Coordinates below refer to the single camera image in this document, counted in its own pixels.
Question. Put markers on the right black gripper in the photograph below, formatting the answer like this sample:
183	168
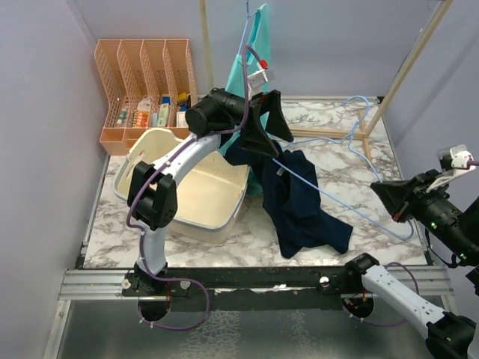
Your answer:
401	196

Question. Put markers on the orange white packet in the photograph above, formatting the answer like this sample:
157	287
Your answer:
142	113

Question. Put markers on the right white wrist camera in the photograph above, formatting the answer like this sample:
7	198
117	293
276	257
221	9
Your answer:
455	162

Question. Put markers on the yellow black sponge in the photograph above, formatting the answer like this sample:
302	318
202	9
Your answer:
183	99

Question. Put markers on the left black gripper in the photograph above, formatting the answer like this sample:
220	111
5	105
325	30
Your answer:
252	136

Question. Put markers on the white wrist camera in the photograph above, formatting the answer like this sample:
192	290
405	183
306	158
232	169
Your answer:
455	162
259	78

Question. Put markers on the orange plastic file organizer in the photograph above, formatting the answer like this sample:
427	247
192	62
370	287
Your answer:
131	69

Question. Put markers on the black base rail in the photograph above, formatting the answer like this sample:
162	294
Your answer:
252	288

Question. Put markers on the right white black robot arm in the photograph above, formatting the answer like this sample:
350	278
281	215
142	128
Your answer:
421	295

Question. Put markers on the green white box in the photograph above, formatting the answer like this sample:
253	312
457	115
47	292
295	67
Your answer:
164	109

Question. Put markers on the white blue box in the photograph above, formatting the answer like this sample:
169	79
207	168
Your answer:
181	117

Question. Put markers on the navy blue t shirt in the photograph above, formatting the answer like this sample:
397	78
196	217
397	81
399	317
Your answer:
292	200

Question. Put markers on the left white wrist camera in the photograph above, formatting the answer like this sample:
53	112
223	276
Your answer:
259	78

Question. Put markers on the teal t shirt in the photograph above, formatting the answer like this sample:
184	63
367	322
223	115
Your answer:
259	40

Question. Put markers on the cream plastic laundry basket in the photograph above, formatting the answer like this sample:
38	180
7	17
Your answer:
209	197

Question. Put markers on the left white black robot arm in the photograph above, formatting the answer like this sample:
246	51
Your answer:
152	196

